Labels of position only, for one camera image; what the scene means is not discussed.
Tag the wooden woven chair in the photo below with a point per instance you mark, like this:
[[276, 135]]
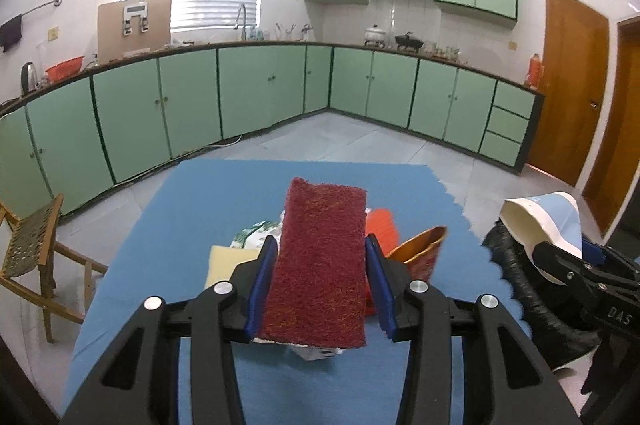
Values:
[[30, 240]]

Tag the white pot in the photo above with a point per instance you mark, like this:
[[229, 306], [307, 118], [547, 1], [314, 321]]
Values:
[[375, 35]]

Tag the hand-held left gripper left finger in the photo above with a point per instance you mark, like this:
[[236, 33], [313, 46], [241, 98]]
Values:
[[260, 285]]

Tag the black trash bin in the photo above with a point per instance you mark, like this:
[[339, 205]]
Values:
[[540, 305]]

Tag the crumpled white green wrapper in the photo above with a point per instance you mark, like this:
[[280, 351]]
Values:
[[252, 235]]

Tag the metal towel bar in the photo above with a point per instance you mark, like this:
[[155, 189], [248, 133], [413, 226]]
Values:
[[42, 6]]

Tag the orange cloth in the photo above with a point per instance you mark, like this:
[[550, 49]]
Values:
[[382, 227]]

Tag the metal faucet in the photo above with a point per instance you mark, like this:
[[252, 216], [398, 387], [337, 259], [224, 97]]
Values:
[[242, 12]]

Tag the electric kettle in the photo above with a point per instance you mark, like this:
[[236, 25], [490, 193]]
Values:
[[29, 77]]

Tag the brown cardboard box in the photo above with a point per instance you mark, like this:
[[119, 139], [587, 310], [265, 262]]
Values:
[[110, 40]]

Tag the glass jars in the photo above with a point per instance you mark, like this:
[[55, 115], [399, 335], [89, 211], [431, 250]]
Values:
[[445, 52]]

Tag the dark towel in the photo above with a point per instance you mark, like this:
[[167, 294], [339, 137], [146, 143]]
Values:
[[11, 32]]

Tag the green lower kitchen cabinets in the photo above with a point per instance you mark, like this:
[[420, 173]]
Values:
[[190, 100]]

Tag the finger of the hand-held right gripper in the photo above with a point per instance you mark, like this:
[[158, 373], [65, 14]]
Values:
[[595, 253], [565, 267]]

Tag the blue mat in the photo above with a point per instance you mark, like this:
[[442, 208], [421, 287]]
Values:
[[200, 195]]

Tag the red scouring pad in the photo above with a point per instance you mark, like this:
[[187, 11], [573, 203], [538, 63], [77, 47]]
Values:
[[320, 255]]

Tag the white device on cardboard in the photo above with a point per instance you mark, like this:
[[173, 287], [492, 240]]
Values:
[[135, 17]]

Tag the red thermos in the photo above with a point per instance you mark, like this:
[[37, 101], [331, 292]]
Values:
[[533, 70]]

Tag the blue white pouch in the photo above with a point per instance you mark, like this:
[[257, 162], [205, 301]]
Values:
[[540, 215]]

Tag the black wok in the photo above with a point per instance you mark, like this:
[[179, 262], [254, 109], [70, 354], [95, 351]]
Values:
[[407, 41]]

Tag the utensil holders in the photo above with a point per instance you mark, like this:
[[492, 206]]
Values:
[[290, 34]]

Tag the brown snack packet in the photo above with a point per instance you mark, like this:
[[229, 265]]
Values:
[[425, 250]]

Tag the wooden door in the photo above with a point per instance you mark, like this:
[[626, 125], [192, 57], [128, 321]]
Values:
[[620, 130], [565, 80]]

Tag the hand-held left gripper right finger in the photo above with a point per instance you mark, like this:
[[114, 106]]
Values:
[[382, 295]]

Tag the yellow sponge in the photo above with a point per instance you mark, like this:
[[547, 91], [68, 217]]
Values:
[[225, 262]]

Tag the red plastic basin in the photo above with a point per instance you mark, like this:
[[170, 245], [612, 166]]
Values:
[[65, 67]]

